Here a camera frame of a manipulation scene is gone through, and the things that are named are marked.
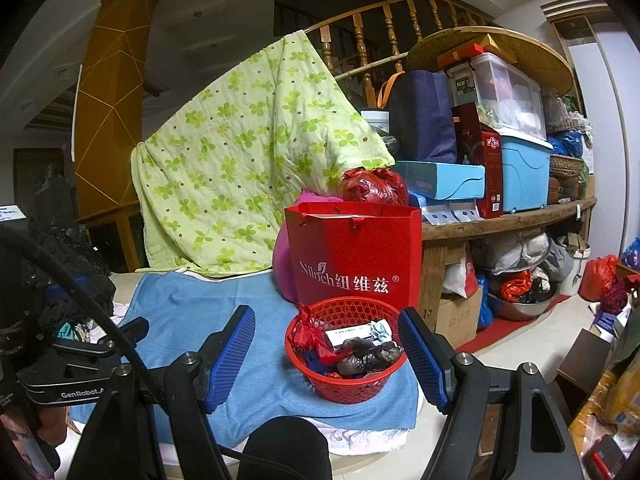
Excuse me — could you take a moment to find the white bucket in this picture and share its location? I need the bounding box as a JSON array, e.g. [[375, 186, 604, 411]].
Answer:
[[557, 245, 589, 297]]

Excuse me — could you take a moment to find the green clover quilt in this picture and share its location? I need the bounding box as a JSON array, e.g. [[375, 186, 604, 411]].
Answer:
[[131, 32, 396, 276]]

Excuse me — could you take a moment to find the dark red gift box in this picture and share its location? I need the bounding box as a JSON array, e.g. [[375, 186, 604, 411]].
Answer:
[[451, 102, 505, 220]]

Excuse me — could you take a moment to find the black cable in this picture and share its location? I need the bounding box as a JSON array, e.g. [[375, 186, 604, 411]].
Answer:
[[0, 230, 241, 467]]

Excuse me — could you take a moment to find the light blue cardboard box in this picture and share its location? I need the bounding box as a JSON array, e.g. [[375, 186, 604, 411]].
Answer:
[[392, 161, 486, 201]]

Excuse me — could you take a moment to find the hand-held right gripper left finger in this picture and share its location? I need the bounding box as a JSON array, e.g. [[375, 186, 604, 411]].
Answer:
[[75, 305, 257, 480]]

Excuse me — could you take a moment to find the wooden table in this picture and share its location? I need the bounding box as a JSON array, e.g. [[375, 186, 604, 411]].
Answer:
[[420, 197, 598, 322]]

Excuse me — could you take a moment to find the wooden stair railing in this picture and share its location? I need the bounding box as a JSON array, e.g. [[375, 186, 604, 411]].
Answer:
[[274, 0, 501, 107]]

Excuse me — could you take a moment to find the black plastic bag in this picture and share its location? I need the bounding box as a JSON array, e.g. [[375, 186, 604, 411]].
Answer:
[[335, 337, 404, 377]]

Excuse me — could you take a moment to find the round bamboo tray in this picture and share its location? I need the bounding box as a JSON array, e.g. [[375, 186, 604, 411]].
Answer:
[[406, 26, 575, 97]]

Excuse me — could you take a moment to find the pink pillow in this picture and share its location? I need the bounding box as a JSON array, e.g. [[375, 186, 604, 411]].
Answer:
[[272, 190, 347, 304]]

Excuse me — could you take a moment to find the woven basket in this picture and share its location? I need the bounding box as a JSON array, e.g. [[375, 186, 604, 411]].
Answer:
[[549, 154, 586, 179]]

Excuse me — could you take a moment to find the clear plastic storage box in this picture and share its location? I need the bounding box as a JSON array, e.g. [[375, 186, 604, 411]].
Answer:
[[445, 52, 547, 141]]

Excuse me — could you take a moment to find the blue storage bin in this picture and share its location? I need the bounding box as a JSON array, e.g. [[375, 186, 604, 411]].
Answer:
[[500, 127, 555, 214]]

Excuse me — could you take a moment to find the blue towel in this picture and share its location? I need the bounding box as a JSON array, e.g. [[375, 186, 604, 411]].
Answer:
[[70, 271, 419, 449]]

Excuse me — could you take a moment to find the navy tote bag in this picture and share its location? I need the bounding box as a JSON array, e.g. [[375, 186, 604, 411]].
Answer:
[[377, 70, 459, 165]]

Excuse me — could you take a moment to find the person's right leg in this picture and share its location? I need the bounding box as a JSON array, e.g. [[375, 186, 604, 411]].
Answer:
[[237, 416, 334, 480]]

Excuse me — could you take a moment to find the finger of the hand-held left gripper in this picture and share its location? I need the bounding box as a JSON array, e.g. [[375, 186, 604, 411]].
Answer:
[[50, 316, 151, 361]]

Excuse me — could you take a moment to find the orange plastic bag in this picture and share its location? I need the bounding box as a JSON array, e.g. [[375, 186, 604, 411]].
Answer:
[[500, 270, 534, 301]]

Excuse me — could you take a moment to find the red mesh plastic basket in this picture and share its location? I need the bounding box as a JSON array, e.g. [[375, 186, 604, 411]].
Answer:
[[285, 296, 409, 405]]

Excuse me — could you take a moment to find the metal basin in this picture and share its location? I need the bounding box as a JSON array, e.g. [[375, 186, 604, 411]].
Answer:
[[487, 287, 561, 322]]

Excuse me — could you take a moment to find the white sheet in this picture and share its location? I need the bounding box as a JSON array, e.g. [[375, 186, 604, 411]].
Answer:
[[320, 427, 407, 457]]

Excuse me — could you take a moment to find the red paper bag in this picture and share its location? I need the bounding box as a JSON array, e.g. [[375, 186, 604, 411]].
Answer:
[[285, 202, 424, 312]]

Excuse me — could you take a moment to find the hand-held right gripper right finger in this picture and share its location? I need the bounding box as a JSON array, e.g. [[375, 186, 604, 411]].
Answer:
[[397, 307, 583, 480]]

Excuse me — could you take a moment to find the orange and black flat box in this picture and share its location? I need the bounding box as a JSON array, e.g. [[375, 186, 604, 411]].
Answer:
[[437, 44, 486, 72]]

